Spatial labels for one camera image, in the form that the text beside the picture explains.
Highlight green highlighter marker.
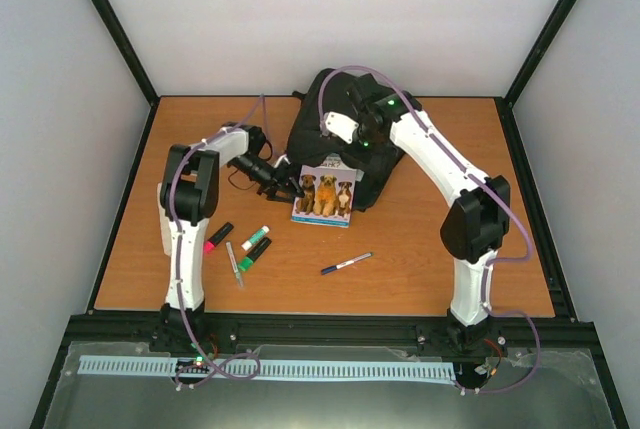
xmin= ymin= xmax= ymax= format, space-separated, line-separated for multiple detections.
xmin=238 ymin=237 xmax=272 ymax=272

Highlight dog picture book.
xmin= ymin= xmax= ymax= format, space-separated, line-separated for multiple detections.
xmin=291 ymin=154 xmax=357 ymax=228

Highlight light blue cable duct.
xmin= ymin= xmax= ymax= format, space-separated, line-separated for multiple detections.
xmin=76 ymin=355 xmax=455 ymax=385

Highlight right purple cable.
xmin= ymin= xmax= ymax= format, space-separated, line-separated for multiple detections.
xmin=317 ymin=64 xmax=542 ymax=396

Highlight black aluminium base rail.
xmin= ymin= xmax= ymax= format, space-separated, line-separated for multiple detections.
xmin=63 ymin=311 xmax=599 ymax=356

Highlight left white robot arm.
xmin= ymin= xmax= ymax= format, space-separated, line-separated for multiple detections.
xmin=158 ymin=123 xmax=302 ymax=352

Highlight pink highlighter marker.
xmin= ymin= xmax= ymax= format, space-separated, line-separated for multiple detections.
xmin=203 ymin=222 xmax=234 ymax=254

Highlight black student backpack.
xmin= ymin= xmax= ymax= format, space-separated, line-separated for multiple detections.
xmin=286 ymin=68 xmax=404 ymax=212

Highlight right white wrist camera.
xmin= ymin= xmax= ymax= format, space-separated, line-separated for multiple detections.
xmin=322 ymin=112 xmax=359 ymax=144

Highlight beige knitted pencil case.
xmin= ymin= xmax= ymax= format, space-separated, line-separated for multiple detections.
xmin=156 ymin=183 xmax=172 ymax=257

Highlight white green glue stick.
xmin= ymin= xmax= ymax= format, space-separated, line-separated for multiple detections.
xmin=241 ymin=225 xmax=270 ymax=252

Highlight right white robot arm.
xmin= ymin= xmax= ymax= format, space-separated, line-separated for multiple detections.
xmin=347 ymin=74 xmax=511 ymax=353

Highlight clear silver pen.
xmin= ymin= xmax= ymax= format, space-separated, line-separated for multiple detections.
xmin=225 ymin=241 xmax=244 ymax=288

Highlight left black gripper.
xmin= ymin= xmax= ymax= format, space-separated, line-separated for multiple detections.
xmin=229 ymin=154 xmax=304 ymax=205

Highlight blue white pen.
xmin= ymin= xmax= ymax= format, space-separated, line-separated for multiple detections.
xmin=320 ymin=252 xmax=374 ymax=275

